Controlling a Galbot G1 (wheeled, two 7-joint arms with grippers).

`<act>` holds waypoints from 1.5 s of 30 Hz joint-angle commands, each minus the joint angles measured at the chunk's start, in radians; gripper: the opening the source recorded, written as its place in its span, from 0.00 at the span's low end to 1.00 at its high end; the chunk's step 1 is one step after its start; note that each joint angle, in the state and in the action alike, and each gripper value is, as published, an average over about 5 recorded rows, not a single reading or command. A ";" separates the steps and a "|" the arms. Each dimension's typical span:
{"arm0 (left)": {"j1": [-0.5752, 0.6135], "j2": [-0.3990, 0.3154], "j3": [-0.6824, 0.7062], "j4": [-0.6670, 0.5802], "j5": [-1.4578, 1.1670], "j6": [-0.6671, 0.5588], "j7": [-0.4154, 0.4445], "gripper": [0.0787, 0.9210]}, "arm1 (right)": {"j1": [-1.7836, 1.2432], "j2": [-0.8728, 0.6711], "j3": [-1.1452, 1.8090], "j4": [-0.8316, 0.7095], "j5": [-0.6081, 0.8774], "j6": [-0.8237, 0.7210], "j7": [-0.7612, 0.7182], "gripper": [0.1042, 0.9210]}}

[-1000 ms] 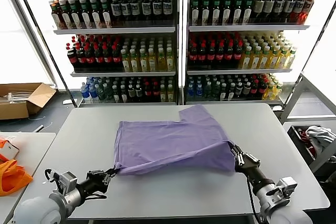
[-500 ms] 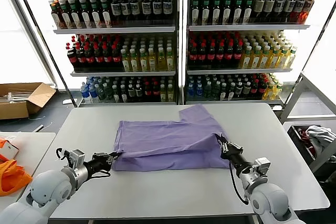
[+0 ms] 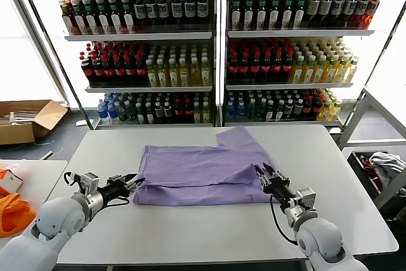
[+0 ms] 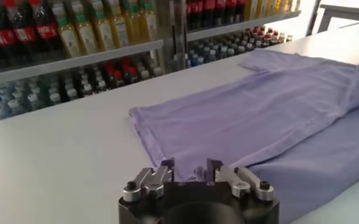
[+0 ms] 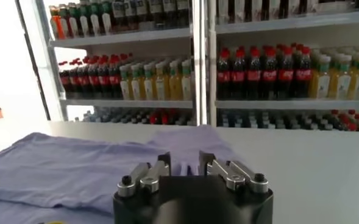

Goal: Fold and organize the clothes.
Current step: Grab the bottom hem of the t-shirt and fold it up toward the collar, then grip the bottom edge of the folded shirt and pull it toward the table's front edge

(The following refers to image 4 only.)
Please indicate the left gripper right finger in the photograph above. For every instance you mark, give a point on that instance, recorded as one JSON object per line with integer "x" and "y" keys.
{"x": 240, "y": 182}

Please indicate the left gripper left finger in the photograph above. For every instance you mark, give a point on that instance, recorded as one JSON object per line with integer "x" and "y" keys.
{"x": 150, "y": 182}

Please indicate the purple printed t-shirt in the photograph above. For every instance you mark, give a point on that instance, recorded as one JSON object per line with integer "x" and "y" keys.
{"x": 258, "y": 121}

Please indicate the grey metal shelf unit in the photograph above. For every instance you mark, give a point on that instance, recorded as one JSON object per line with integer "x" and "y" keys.
{"x": 243, "y": 25}
{"x": 75, "y": 61}

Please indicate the yellow juice bottle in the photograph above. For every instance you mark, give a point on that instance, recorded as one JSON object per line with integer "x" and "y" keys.
{"x": 135, "y": 25}
{"x": 105, "y": 32}
{"x": 119, "y": 29}
{"x": 69, "y": 38}
{"x": 150, "y": 24}
{"x": 86, "y": 35}

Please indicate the red cap cola bottle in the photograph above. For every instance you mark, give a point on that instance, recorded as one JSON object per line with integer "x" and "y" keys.
{"x": 46, "y": 30}
{"x": 4, "y": 37}
{"x": 25, "y": 33}

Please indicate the grey metal frame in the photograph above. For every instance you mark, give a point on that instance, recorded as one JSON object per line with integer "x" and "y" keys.
{"x": 346, "y": 11}

